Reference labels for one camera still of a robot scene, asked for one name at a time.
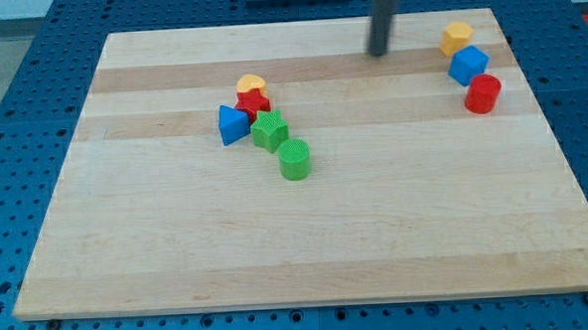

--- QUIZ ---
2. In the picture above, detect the yellow heart block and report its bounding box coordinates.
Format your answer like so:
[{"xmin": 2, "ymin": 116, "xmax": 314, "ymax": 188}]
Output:
[{"xmin": 235, "ymin": 74, "xmax": 268, "ymax": 97}]

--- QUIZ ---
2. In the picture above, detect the yellow hexagon block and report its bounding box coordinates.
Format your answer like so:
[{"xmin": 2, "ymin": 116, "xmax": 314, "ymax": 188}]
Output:
[{"xmin": 439, "ymin": 22, "xmax": 474, "ymax": 58}]

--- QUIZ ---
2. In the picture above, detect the blue cube block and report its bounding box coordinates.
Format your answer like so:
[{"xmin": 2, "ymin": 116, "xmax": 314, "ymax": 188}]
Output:
[{"xmin": 448, "ymin": 45, "xmax": 490, "ymax": 86}]

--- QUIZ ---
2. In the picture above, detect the blue triangle block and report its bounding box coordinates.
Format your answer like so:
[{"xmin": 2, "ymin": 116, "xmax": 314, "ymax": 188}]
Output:
[{"xmin": 218, "ymin": 105, "xmax": 250, "ymax": 146}]

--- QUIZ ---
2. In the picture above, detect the green star block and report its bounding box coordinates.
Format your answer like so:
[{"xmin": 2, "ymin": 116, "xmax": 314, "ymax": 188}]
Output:
[{"xmin": 250, "ymin": 110, "xmax": 289, "ymax": 153}]

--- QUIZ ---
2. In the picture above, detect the light wooden board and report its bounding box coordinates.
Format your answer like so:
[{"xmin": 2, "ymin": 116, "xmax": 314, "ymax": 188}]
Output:
[{"xmin": 13, "ymin": 8, "xmax": 588, "ymax": 321}]

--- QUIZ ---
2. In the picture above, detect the green cylinder block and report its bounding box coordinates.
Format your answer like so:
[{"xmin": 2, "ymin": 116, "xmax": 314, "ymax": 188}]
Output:
[{"xmin": 277, "ymin": 138, "xmax": 311, "ymax": 181}]

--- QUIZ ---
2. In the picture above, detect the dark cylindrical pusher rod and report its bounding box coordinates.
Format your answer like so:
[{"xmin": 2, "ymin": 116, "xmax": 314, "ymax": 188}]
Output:
[{"xmin": 367, "ymin": 0, "xmax": 400, "ymax": 57}]

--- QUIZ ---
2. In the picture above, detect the red star block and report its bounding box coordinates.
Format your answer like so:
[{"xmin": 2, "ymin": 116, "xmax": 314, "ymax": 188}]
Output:
[{"xmin": 235, "ymin": 88, "xmax": 271, "ymax": 124}]

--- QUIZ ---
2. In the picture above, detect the red cylinder block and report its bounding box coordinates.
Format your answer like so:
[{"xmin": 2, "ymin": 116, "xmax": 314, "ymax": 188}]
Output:
[{"xmin": 464, "ymin": 74, "xmax": 503, "ymax": 114}]

